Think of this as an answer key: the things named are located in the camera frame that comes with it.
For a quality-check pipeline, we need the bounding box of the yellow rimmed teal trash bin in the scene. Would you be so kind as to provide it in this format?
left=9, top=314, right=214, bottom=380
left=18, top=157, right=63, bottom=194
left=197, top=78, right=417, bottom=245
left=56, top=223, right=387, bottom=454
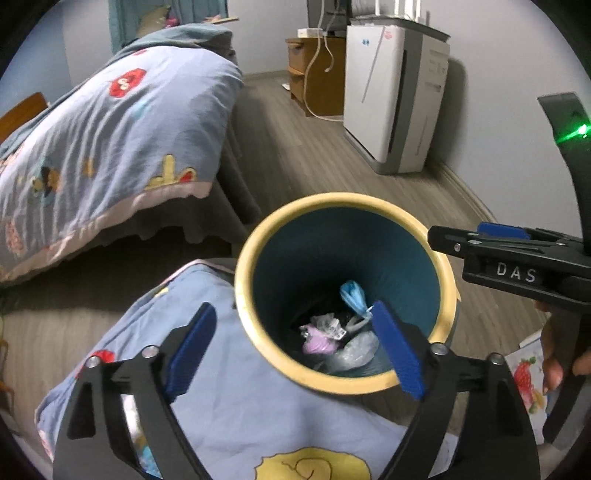
left=235, top=192, right=461, bottom=395

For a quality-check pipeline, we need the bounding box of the wooden headboard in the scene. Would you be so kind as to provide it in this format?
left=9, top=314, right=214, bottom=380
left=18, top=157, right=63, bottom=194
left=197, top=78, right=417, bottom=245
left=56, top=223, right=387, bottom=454
left=0, top=92, right=48, bottom=142

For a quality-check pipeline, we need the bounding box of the white cable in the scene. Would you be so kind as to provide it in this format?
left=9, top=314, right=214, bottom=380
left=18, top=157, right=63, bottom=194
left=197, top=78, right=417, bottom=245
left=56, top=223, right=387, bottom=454
left=301, top=27, right=346, bottom=123

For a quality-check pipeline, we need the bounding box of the strawberry printed paper box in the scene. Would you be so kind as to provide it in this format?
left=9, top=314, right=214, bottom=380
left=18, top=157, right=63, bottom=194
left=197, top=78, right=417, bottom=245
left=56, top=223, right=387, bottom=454
left=505, top=330, right=548, bottom=445

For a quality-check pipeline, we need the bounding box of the blue cartoon bed quilt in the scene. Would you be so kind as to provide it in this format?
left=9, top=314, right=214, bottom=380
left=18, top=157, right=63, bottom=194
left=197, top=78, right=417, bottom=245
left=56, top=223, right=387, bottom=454
left=1, top=23, right=242, bottom=284

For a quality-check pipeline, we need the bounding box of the wooden nightstand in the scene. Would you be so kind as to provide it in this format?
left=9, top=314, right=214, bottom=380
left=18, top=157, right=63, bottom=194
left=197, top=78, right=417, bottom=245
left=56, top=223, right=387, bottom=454
left=286, top=37, right=346, bottom=117

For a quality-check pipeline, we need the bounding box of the white air purifier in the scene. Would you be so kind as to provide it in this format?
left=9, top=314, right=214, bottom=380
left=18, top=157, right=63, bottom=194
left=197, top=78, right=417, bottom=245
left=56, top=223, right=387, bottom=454
left=344, top=16, right=450, bottom=175

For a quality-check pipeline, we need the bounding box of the pink snack wrapper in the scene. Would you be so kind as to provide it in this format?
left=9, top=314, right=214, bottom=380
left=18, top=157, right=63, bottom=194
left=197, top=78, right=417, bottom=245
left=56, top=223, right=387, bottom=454
left=300, top=313, right=348, bottom=355

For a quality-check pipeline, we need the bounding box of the blue cartoon pillow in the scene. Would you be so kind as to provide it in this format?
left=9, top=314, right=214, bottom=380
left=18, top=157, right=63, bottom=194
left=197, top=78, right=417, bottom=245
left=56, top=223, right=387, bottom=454
left=33, top=258, right=459, bottom=480

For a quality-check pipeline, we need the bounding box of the person right hand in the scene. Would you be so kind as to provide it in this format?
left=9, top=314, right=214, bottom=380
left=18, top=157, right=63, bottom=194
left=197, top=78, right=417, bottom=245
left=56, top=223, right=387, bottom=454
left=541, top=318, right=591, bottom=394

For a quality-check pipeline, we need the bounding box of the blue face mask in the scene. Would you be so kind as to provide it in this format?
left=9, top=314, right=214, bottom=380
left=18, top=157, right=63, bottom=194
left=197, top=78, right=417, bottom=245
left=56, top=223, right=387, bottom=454
left=339, top=280, right=372, bottom=334

